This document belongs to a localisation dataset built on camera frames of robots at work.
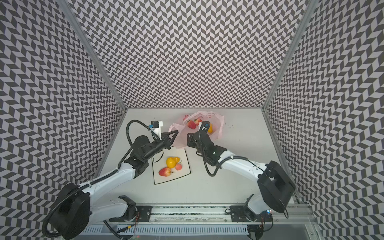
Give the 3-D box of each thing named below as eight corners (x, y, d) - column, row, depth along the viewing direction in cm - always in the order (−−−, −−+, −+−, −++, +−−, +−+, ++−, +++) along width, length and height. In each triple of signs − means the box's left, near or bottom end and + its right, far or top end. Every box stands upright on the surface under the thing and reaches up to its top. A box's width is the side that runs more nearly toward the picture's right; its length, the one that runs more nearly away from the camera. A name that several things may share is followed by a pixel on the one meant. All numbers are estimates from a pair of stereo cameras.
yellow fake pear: (166, 169, 88) (165, 166, 85) (167, 159, 92) (166, 156, 88) (178, 169, 88) (178, 166, 85) (179, 159, 92) (179, 156, 88)
